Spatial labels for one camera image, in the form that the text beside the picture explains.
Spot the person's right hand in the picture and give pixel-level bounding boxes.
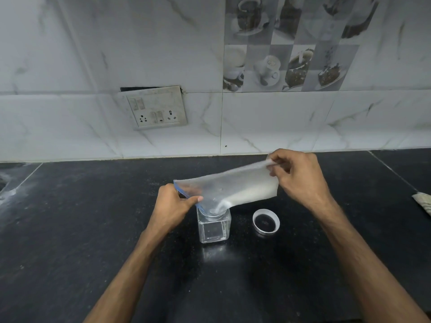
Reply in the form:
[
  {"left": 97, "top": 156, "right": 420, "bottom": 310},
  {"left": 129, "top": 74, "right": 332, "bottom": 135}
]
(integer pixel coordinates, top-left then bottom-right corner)
[{"left": 266, "top": 148, "right": 334, "bottom": 210}]

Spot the person's left hand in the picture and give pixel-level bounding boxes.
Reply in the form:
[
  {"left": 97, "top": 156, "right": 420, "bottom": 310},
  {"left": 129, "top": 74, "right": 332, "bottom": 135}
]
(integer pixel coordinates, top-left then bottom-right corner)
[{"left": 147, "top": 183, "right": 204, "bottom": 234}]

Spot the clear plastic zip bag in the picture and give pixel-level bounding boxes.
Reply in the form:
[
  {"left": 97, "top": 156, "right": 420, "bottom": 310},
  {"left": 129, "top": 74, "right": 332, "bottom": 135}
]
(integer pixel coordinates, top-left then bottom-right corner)
[{"left": 173, "top": 159, "right": 280, "bottom": 216}]

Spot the person's left forearm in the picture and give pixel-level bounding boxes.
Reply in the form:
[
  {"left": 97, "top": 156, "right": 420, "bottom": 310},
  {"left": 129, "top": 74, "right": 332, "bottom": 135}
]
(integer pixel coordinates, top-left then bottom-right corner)
[{"left": 83, "top": 228, "right": 168, "bottom": 323}]

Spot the person's right forearm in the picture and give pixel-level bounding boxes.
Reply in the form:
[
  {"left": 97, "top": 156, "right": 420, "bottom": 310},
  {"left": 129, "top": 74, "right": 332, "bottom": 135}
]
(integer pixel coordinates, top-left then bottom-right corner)
[{"left": 310, "top": 197, "right": 431, "bottom": 323}]

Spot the clear square glass jar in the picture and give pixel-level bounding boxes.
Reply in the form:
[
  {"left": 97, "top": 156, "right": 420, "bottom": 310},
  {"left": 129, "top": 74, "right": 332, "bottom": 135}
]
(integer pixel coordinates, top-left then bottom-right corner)
[{"left": 196, "top": 208, "right": 232, "bottom": 244}]

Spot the white round jar lid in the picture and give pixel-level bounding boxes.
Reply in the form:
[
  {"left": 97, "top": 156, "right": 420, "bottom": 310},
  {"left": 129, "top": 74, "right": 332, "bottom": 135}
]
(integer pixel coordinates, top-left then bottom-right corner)
[{"left": 253, "top": 209, "right": 281, "bottom": 236}]

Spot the patterned cloth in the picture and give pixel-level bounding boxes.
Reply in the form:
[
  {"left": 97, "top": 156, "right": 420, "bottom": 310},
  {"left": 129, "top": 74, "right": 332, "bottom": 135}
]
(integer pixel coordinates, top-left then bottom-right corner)
[{"left": 412, "top": 193, "right": 431, "bottom": 216}]

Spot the white wall switch socket panel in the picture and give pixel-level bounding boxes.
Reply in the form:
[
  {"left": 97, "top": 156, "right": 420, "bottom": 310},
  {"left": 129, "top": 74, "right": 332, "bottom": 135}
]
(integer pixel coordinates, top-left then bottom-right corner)
[{"left": 126, "top": 85, "right": 188, "bottom": 129}]

